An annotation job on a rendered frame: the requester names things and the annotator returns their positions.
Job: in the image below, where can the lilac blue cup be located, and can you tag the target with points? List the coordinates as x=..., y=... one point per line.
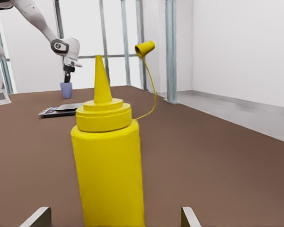
x=66, y=91

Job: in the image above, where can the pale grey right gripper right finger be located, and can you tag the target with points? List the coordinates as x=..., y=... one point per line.
x=188, y=218

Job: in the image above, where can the black kitchen scale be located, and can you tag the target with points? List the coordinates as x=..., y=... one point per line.
x=61, y=110

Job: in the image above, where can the small yellow tethered cap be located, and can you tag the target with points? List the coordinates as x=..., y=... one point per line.
x=145, y=48

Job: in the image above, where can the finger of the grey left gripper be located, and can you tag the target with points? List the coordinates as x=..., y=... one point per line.
x=66, y=77
x=69, y=77

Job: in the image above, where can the yellow sauce squeeze bottle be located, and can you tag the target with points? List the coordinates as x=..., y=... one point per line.
x=109, y=175

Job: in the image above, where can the yellow nozzle bottle lid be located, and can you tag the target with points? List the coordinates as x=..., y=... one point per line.
x=103, y=113

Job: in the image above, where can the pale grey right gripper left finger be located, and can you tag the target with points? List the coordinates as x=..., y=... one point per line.
x=39, y=218

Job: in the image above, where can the silver frame crossbar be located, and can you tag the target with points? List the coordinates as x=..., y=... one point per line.
x=5, y=59
x=119, y=56

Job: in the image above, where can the silver frame post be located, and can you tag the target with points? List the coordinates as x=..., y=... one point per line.
x=7, y=78
x=140, y=23
x=171, y=47
x=125, y=35
x=59, y=19
x=104, y=30

